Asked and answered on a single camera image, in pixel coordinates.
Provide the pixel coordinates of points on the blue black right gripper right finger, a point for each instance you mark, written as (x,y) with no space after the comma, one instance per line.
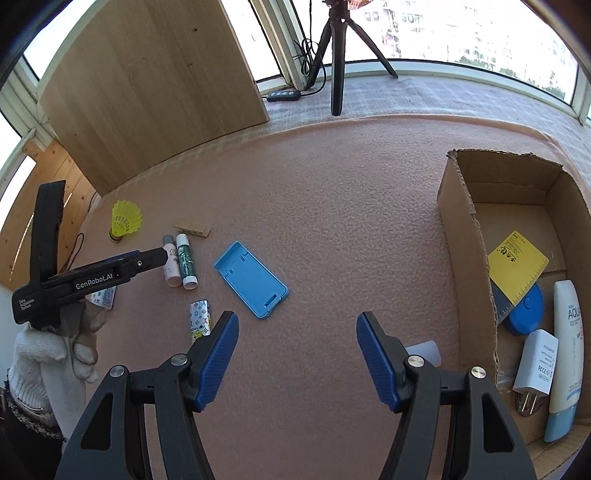
(484,441)

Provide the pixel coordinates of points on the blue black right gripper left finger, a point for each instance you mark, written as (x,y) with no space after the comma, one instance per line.
(110,442)

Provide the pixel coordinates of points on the white bottle grey cap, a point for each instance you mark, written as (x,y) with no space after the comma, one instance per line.
(171,267)

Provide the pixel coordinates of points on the patterned lighter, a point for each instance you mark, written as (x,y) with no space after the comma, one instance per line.
(199,319)

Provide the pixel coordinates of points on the green white tube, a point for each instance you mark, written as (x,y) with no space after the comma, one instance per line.
(185,260)

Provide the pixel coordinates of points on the blue phone stand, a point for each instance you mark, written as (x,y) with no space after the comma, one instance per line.
(254,284)

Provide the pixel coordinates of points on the patterned tissue pack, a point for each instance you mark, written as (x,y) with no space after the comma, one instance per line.
(104,298)

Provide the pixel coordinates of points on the white gloved left hand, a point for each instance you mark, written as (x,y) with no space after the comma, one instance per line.
(50,370)

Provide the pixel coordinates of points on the white power adapter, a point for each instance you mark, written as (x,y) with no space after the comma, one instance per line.
(536,371)

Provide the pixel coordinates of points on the yellow shuttlecock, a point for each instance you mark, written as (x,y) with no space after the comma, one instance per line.
(126,219)

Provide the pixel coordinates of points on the white AQUA sunscreen tube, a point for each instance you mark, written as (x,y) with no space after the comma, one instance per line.
(568,374)

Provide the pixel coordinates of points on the blue round tape measure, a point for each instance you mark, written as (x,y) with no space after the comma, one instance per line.
(527,316)

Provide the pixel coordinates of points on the yellow black ruler card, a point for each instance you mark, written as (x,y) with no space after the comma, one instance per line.
(515,265)

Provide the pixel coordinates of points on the wooden clothespin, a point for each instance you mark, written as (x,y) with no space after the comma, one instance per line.
(192,228)

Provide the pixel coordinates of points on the cardboard box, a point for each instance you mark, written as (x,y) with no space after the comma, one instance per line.
(511,221)

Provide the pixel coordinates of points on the wooden board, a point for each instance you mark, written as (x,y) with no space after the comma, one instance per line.
(138,82)

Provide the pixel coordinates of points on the white checkered cloth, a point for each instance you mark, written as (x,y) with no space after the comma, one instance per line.
(381,95)

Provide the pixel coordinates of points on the black tripod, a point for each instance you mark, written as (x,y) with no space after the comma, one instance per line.
(334,33)

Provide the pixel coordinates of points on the black cable remote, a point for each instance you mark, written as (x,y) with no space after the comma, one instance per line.
(283,96)

